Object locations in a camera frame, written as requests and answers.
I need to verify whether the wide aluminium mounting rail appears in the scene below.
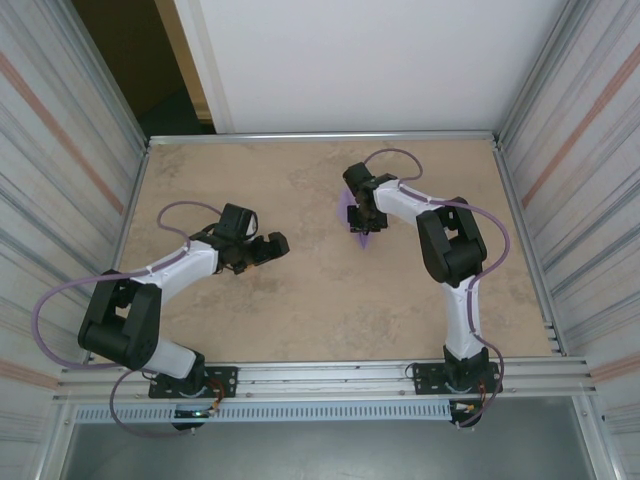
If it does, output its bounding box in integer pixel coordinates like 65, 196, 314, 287
58, 357, 599, 401

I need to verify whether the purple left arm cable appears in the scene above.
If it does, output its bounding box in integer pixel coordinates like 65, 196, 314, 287
32, 199, 224, 437

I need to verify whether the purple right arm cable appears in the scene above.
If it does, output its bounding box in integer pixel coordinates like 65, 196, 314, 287
363, 148, 512, 430

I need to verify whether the grey metal shelf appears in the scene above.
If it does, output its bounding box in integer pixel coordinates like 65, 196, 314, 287
64, 422, 596, 480

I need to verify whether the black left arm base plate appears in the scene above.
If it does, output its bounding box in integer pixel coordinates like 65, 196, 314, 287
148, 366, 239, 400

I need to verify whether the aluminium side table rail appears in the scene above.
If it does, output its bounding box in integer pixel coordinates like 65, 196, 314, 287
494, 142, 569, 357
89, 142, 151, 364

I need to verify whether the black base controller board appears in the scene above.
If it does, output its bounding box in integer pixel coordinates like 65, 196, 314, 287
449, 399, 484, 430
171, 405, 221, 432

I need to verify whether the thin aluminium table edge rail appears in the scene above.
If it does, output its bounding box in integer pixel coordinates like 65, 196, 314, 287
147, 130, 501, 147

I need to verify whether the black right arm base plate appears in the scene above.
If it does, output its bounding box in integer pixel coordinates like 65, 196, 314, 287
412, 362, 501, 396

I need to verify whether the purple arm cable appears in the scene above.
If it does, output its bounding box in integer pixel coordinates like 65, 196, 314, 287
32, 199, 224, 437
363, 148, 512, 430

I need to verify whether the grey slotted cable duct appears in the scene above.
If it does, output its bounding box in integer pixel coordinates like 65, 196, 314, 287
74, 402, 454, 424

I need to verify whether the aluminium corner post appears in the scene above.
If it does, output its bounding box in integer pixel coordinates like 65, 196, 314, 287
49, 0, 151, 151
497, 0, 591, 144

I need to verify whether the white door frame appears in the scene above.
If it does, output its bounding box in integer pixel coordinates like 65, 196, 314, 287
154, 0, 236, 135

